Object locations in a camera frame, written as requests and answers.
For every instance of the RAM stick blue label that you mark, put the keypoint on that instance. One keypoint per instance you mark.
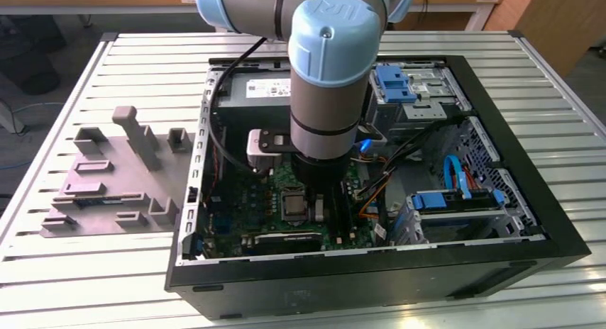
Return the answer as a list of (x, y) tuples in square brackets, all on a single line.
[(95, 201)]

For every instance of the grey power supply unit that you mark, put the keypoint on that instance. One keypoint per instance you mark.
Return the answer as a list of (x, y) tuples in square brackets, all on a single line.
[(255, 112)]

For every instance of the silver disk bay cage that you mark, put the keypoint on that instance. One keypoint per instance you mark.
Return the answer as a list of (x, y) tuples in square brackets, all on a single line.
[(426, 112)]

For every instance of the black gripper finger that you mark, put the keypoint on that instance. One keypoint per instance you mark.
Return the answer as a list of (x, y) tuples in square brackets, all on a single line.
[(317, 208)]

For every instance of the grey parts rack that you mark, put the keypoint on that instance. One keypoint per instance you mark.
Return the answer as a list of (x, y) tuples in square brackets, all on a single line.
[(118, 176)]

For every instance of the black RAM slot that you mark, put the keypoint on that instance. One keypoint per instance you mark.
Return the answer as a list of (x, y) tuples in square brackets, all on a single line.
[(349, 215), (337, 222)]

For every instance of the blue plastic card latch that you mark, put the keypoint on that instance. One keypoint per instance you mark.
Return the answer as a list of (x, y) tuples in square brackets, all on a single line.
[(195, 247)]

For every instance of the black graphics card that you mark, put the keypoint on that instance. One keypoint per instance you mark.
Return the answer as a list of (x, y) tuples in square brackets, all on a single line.
[(285, 242)]

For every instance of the brown wooden cabinet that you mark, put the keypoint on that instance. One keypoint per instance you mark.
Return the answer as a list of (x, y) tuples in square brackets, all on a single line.
[(558, 24)]

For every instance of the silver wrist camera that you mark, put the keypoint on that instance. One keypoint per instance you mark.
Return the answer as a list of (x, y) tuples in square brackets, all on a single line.
[(258, 144)]

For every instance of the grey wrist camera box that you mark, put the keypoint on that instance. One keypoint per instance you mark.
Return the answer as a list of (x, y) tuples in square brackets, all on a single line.
[(372, 132)]

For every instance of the white stand leg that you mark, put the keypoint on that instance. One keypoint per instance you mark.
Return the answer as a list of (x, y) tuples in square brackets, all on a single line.
[(10, 120)]

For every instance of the green motherboard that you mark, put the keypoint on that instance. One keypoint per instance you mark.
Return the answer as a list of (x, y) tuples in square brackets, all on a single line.
[(251, 201)]

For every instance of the black PC case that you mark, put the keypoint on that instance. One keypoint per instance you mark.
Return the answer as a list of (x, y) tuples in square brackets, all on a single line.
[(331, 293)]

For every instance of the blue plastic disk carrier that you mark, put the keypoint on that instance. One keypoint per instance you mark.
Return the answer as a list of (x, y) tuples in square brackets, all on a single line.
[(396, 82)]

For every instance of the hard disk in blue carrier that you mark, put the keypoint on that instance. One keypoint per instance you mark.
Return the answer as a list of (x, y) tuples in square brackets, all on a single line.
[(429, 201)]

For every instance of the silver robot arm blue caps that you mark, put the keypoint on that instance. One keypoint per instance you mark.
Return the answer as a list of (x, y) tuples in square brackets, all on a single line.
[(326, 112)]

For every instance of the silver perforated disk cage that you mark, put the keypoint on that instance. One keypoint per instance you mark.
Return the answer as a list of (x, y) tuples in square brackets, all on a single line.
[(516, 222)]

